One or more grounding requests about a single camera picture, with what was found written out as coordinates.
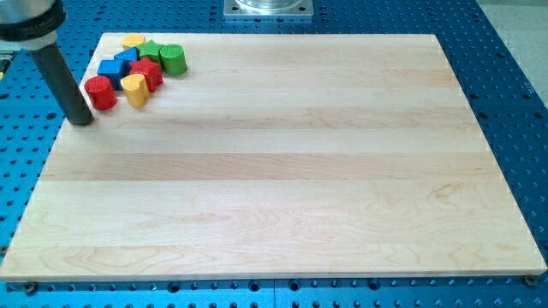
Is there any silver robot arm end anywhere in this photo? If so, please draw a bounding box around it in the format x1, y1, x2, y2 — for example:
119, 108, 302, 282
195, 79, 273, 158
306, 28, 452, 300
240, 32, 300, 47
1, 0, 66, 50

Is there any red star block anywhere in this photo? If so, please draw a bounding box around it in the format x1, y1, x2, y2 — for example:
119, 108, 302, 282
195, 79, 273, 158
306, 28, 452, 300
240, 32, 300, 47
129, 57, 164, 92

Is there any green star block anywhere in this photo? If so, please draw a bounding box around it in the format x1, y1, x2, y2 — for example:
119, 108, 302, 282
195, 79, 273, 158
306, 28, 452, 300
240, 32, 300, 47
137, 40, 164, 63

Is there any yellow hexagon block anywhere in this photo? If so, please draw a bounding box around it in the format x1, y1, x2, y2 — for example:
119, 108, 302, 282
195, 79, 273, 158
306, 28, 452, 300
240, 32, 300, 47
122, 33, 146, 50

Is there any light wooden board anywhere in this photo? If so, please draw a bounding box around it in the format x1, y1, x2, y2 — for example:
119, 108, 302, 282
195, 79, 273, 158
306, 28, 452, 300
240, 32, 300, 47
1, 33, 546, 282

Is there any green cylinder block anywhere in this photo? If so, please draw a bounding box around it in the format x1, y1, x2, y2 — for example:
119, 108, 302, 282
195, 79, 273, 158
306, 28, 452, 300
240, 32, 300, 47
160, 44, 188, 76

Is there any yellow heart block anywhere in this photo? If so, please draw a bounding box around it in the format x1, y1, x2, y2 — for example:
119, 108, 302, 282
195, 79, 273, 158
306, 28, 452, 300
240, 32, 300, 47
121, 74, 150, 109

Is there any blue triangle block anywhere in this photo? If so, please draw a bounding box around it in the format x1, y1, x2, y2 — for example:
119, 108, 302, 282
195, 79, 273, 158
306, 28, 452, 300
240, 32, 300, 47
114, 47, 140, 62

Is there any blue cube block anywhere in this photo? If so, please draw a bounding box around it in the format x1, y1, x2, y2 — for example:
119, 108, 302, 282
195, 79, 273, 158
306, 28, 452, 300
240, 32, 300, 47
97, 59, 128, 91

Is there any red cylinder block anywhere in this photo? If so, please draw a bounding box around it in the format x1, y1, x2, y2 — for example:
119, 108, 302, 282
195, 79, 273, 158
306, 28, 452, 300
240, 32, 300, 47
84, 75, 117, 110

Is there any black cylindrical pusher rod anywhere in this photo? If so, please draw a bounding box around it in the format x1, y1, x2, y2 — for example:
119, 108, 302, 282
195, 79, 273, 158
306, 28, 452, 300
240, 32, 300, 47
29, 43, 93, 126

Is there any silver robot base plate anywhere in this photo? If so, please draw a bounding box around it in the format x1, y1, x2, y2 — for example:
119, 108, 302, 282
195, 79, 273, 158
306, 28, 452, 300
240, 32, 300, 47
223, 0, 314, 17

